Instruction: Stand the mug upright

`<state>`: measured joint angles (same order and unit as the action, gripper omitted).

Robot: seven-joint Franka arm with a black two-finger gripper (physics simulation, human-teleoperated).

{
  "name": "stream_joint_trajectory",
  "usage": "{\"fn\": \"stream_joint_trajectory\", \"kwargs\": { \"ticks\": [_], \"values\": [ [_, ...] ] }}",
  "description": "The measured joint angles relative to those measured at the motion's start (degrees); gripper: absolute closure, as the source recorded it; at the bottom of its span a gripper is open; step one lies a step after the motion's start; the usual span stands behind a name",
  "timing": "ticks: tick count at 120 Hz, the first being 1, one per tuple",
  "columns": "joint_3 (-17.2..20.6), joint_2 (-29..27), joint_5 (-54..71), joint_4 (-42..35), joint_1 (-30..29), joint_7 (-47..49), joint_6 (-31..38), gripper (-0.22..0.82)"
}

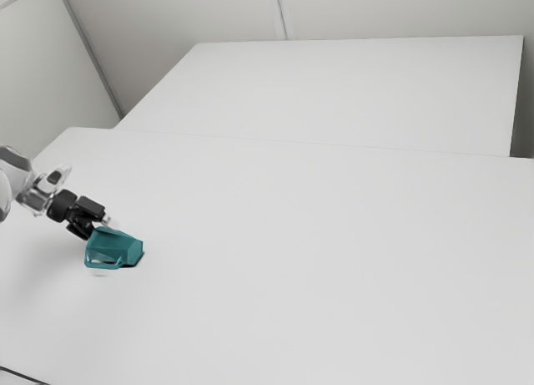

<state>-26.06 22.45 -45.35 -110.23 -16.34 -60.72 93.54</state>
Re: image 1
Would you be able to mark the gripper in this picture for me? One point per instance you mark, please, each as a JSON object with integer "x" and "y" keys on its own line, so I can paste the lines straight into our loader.
{"x": 62, "y": 206}

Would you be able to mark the teal faceted mug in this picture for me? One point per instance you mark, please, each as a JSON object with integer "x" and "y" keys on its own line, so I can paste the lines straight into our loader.
{"x": 113, "y": 247}

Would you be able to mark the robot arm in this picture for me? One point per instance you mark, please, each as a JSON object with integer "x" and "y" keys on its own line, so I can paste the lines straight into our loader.
{"x": 16, "y": 180}

